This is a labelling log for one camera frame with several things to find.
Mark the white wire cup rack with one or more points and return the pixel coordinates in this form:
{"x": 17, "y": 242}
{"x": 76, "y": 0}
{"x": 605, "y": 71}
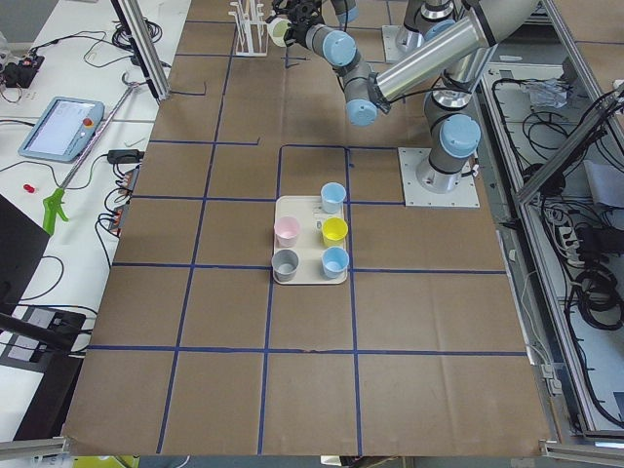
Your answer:
{"x": 251, "y": 28}

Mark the blue teach pendant tablet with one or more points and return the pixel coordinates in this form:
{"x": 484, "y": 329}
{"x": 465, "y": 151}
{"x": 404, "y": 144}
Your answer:
{"x": 63, "y": 130}

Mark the light blue plastic cup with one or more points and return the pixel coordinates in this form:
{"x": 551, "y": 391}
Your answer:
{"x": 335, "y": 262}
{"x": 333, "y": 195}

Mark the pink plastic cup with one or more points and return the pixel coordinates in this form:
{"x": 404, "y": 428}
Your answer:
{"x": 286, "y": 231}

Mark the yellow plastic cup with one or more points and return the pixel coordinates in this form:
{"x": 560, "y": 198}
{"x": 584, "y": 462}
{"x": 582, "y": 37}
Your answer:
{"x": 334, "y": 231}

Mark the aluminium frame post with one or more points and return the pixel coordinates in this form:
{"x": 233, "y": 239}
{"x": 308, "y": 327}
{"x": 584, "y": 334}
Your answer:
{"x": 133, "y": 23}

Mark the grey plastic cup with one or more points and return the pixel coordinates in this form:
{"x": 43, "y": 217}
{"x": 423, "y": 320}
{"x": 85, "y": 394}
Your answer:
{"x": 284, "y": 264}

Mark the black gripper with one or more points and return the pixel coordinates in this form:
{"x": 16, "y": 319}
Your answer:
{"x": 297, "y": 27}

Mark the pale green plastic cup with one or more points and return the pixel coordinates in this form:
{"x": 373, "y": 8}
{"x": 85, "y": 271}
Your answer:
{"x": 277, "y": 30}

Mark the cream rabbit print tray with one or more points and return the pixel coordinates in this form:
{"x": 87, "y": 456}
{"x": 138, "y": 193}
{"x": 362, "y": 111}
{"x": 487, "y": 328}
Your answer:
{"x": 309, "y": 246}

